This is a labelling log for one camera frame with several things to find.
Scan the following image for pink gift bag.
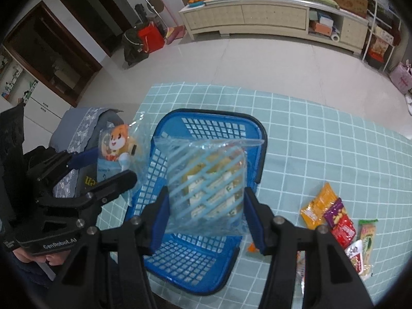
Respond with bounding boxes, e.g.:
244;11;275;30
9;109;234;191
389;60;412;95

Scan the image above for white red snack packet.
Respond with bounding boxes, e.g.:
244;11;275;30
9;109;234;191
345;239;365;275

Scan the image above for cardboard box on cabinet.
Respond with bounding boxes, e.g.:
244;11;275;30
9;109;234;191
334;0;368;18

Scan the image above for white metal shelf rack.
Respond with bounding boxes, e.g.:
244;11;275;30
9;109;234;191
362;0;402;73

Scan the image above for green white cracker packet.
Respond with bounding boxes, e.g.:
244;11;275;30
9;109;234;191
359;219;378;280

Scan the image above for cream tv cabinet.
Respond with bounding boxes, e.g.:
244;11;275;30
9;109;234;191
179;0;368;55

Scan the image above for small orange snack packet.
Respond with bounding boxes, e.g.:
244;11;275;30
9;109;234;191
247;243;259;253

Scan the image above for red bag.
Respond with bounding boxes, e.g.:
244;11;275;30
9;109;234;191
138;22;165;54

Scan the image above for clear striped cookie bag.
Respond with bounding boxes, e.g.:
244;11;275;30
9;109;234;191
155;138;263;236

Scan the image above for clear fox cartoon snack bag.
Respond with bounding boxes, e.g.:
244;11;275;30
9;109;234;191
97;112;151;206

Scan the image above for white slippers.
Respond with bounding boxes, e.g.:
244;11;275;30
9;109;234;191
404;92;412;115

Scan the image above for white paper roll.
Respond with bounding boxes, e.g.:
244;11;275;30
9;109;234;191
330;31;340;42

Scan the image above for dark backpack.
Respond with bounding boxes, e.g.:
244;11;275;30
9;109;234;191
122;28;149;67

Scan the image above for pink box by wall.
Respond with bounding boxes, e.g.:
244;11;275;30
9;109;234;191
165;25;186;45

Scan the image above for blue plastic basket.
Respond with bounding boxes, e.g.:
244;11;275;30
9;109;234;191
127;109;268;296

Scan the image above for grey blue armchair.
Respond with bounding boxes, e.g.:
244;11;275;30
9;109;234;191
49;107;124;198

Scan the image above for purple chips packet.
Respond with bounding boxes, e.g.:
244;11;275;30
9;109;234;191
323;198;346;228

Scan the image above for teal grid tablecloth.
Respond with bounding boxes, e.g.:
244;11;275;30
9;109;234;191
132;83;411;301

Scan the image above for oranges on blue plate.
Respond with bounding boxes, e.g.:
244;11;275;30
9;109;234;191
188;0;209;8

